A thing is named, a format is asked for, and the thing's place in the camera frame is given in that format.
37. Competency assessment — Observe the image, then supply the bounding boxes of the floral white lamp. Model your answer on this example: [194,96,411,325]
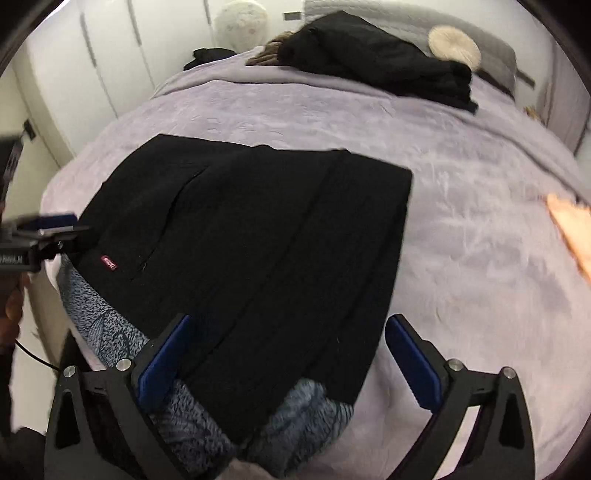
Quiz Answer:
[213,1,270,53]

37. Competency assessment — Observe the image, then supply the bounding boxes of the white wardrobe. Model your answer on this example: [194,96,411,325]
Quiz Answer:
[12,0,213,165]

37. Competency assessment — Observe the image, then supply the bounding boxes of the black pants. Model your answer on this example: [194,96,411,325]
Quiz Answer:
[66,135,413,444]

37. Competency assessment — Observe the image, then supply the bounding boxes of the black folded clothes pile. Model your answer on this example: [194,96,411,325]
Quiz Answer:
[277,11,478,114]

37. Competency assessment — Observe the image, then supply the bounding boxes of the black door handle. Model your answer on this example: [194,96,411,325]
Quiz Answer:
[22,119,37,141]

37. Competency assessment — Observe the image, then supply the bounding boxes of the left hand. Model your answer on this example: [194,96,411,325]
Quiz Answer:
[0,273,30,347]

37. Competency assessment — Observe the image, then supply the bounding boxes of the orange garment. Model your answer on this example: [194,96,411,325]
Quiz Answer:
[545,194,591,280]

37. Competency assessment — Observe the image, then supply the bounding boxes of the brown fuzzy garment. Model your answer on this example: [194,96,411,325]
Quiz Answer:
[245,31,294,66]

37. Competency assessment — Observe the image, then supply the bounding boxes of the grey quilted headboard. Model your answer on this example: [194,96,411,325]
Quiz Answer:
[301,0,518,98]

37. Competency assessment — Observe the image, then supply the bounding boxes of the lilac curtain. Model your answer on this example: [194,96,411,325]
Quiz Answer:
[542,42,590,153]

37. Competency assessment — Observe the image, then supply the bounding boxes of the lilac bed blanket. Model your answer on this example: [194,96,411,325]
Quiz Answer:
[41,55,590,479]

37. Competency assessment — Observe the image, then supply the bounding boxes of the blue grey patterned cloth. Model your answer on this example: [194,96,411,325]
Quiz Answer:
[56,256,353,479]

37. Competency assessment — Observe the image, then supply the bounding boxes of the black garment beside bed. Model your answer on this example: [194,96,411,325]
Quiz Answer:
[183,48,236,71]

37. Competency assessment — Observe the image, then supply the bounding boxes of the round cream cushion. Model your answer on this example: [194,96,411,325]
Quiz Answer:
[428,25,482,72]

